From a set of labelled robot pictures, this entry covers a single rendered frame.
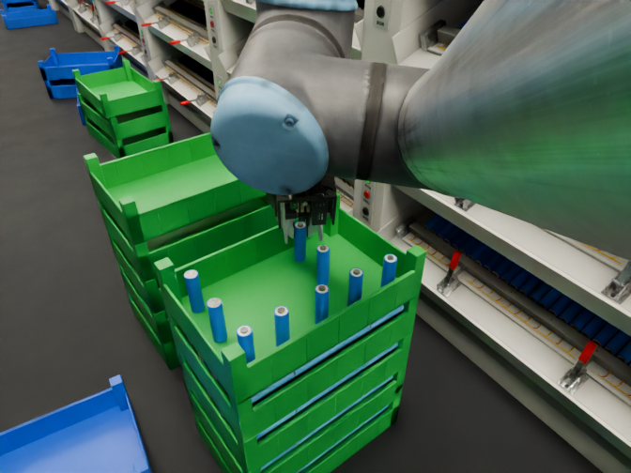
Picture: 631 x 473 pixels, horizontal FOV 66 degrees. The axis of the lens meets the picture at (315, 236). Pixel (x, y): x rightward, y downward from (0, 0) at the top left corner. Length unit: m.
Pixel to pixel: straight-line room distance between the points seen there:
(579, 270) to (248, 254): 0.48
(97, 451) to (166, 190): 0.48
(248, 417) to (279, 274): 0.22
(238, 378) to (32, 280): 0.91
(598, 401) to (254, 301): 0.55
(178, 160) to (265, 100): 0.71
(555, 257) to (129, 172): 0.76
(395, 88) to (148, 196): 0.67
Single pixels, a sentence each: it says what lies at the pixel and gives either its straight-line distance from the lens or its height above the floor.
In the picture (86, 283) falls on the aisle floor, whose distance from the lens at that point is 1.31.
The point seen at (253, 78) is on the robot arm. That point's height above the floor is 0.69.
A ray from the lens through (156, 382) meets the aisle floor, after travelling 1.05.
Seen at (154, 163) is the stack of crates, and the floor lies 0.35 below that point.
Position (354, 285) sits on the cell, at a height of 0.37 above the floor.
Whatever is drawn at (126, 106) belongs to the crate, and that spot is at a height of 0.18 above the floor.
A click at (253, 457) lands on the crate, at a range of 0.70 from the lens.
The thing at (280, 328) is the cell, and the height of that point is 0.37.
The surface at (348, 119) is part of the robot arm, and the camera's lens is 0.35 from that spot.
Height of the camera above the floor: 0.81
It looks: 37 degrees down
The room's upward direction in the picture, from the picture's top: straight up
